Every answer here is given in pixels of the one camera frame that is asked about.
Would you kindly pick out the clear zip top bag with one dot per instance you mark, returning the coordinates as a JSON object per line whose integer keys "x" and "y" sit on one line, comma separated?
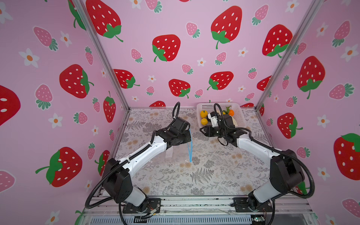
{"x": 182, "y": 152}

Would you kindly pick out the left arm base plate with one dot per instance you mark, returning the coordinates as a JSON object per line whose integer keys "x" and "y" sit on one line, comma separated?
{"x": 150, "y": 205}

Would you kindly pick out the right aluminium frame post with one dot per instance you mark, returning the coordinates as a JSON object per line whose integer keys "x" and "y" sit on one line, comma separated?
{"x": 300, "y": 32}

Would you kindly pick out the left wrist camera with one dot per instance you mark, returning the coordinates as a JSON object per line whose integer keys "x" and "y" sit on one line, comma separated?
{"x": 180, "y": 125}

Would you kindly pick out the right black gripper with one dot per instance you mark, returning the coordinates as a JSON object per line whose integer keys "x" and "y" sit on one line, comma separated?
{"x": 208, "y": 131}

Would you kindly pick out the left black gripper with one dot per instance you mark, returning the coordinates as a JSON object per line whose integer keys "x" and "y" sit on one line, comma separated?
{"x": 186, "y": 132}

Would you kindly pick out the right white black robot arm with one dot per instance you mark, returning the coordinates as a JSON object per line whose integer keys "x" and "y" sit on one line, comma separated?
{"x": 288, "y": 175}

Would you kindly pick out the white daikon toy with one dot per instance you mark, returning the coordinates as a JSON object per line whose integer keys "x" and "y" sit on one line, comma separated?
{"x": 234, "y": 122}

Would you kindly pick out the left aluminium frame post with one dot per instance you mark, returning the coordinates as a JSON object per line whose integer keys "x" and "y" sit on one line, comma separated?
{"x": 80, "y": 5}

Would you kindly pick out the yellow orange toy fruit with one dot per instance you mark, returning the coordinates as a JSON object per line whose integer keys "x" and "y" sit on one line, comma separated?
{"x": 203, "y": 114}

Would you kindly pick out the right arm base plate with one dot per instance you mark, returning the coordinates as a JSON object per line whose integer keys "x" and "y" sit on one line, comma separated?
{"x": 245, "y": 204}

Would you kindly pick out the green leaf toy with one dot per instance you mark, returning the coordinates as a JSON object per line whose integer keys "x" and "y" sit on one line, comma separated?
{"x": 227, "y": 111}

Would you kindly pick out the orange tangerine toy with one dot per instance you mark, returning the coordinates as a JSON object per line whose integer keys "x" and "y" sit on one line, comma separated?
{"x": 231, "y": 112}

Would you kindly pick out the white plastic basket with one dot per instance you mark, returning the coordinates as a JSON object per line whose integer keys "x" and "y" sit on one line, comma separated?
{"x": 209, "y": 107}

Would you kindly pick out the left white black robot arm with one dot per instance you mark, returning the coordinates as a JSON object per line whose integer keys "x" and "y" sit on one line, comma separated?
{"x": 118, "y": 174}

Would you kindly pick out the aluminium frame post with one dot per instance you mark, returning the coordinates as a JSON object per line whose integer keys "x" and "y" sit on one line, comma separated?
{"x": 300, "y": 32}
{"x": 80, "y": 5}

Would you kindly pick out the yellow lemon toy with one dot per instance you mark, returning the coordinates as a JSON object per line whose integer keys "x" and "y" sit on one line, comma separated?
{"x": 204, "y": 121}

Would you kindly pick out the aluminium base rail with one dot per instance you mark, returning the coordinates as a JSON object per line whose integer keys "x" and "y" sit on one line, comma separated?
{"x": 206, "y": 210}

